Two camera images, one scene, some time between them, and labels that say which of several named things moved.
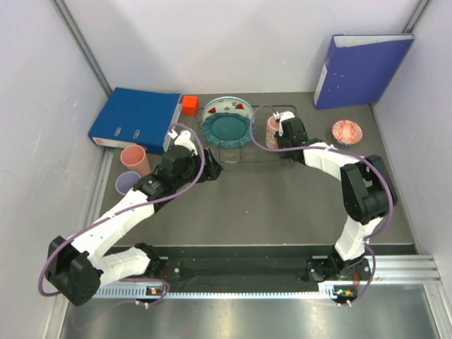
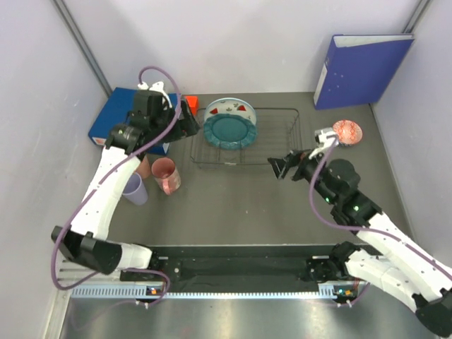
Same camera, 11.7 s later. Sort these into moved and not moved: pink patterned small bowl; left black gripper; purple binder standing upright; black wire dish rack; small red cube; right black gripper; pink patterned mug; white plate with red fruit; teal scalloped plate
Moved: pink patterned mug; right black gripper; left black gripper
Not moved: purple binder standing upright; teal scalloped plate; black wire dish rack; pink patterned small bowl; small red cube; white plate with red fruit
